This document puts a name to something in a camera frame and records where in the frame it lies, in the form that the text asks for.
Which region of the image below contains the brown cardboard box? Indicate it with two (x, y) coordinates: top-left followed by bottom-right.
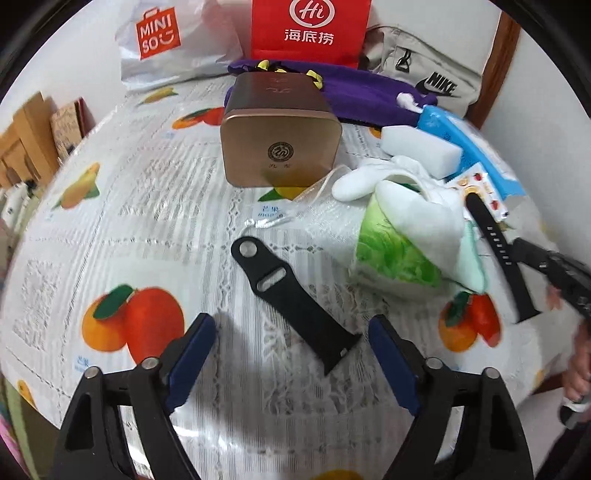
(0, 91), (61, 188)

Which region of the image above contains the black watch strap with holes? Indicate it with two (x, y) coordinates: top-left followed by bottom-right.
(464, 191), (542, 324)

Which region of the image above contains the blue tissue pack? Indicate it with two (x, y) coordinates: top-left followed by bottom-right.
(417, 105), (525, 197)

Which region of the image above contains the fruit print sticker packet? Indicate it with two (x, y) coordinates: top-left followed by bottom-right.
(445, 168), (511, 223)

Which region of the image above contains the clear plastic wrapper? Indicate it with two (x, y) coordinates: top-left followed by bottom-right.
(242, 167), (352, 230)

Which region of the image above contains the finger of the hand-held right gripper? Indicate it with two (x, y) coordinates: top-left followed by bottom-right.
(512, 237), (560, 278)

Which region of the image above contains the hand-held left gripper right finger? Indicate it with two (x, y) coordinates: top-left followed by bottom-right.
(368, 314), (536, 480)

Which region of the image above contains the grey fabric bag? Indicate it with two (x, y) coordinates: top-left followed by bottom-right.
(364, 25), (484, 116)

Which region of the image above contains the white plastic shopping bag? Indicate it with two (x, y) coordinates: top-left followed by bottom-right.
(115, 0), (246, 91)

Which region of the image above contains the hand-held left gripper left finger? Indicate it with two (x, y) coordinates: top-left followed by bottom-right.
(51, 313), (218, 480)

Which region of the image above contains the purple cloth bag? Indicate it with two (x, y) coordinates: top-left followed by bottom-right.
(225, 59), (437, 126)

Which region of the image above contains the red paper bag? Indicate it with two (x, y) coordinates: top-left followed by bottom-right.
(250, 0), (373, 70)

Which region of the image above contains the person's right hand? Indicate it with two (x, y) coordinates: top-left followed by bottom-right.
(562, 318), (591, 408)

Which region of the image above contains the patterned book with red edge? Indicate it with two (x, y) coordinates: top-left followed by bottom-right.
(50, 97), (96, 160)

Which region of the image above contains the gold and green tin box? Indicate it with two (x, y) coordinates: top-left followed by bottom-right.
(220, 72), (343, 189)

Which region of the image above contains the wooden door frame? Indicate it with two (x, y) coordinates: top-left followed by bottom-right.
(479, 11), (523, 131)

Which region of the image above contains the white glove with mint cuff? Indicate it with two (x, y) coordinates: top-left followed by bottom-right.
(332, 156), (489, 295)

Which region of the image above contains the green and white tissue pack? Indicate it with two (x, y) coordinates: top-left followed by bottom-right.
(348, 181), (445, 297)

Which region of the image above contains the white sponge block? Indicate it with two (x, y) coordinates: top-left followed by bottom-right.
(379, 126), (464, 180)

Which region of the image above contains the green cloth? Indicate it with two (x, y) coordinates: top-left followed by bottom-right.
(0, 381), (29, 480)

